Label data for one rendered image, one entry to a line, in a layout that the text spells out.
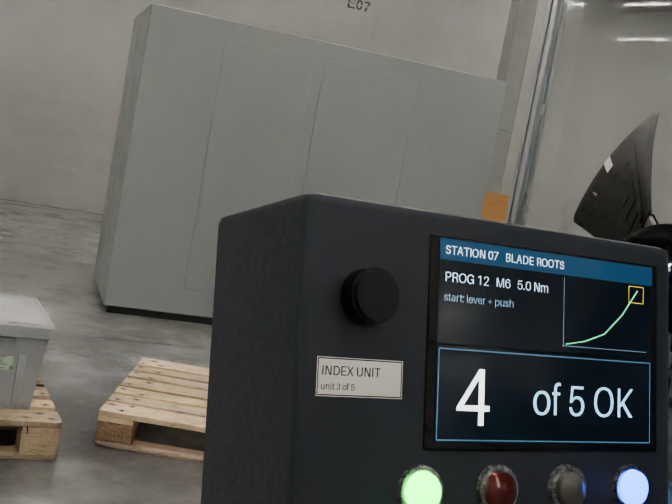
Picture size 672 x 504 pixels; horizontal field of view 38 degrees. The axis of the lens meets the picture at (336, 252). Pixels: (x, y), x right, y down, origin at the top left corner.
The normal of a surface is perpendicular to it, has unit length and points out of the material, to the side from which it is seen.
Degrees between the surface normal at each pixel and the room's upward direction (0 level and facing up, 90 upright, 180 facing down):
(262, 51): 90
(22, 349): 95
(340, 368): 75
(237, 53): 90
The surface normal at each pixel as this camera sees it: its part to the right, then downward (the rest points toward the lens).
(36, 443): 0.40, 0.16
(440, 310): 0.51, -0.09
